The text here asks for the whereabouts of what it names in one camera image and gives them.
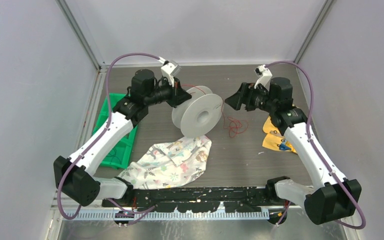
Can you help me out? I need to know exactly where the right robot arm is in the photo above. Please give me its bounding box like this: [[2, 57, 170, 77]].
[[224, 77, 362, 225]]

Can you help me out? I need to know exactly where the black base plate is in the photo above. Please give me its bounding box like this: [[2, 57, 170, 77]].
[[114, 186, 286, 213]]

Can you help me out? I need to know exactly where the green three-compartment bin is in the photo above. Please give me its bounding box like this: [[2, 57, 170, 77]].
[[92, 93, 138, 169]]

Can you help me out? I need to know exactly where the dark blue wire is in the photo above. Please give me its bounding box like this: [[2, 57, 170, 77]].
[[107, 147, 124, 165]]

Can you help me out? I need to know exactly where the white patterned cloth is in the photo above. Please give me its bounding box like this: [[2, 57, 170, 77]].
[[118, 135, 212, 190]]

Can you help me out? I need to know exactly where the aluminium frame rail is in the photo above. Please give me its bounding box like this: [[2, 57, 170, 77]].
[[50, 185, 352, 211]]

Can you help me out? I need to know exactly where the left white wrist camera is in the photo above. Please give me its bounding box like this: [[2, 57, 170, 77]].
[[158, 57, 181, 87]]

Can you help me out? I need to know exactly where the red wire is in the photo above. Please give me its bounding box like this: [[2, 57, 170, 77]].
[[181, 84, 249, 139]]

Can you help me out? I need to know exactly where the yellow patterned cloth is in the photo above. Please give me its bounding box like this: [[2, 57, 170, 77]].
[[262, 116, 297, 154]]

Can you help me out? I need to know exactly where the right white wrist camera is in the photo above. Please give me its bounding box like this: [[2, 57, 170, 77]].
[[254, 64, 273, 89]]

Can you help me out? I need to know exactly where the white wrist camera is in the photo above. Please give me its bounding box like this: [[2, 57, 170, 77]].
[[158, 57, 181, 87], [254, 64, 273, 89]]

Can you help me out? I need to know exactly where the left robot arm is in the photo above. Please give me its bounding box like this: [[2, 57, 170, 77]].
[[53, 69, 192, 207]]

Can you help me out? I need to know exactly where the grey plastic spool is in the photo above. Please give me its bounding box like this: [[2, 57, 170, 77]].
[[171, 85, 223, 138]]

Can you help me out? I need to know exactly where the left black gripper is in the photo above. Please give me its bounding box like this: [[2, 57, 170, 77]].
[[145, 75, 192, 109]]

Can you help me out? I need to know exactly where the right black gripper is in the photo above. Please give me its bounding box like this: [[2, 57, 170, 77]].
[[224, 82, 277, 114]]

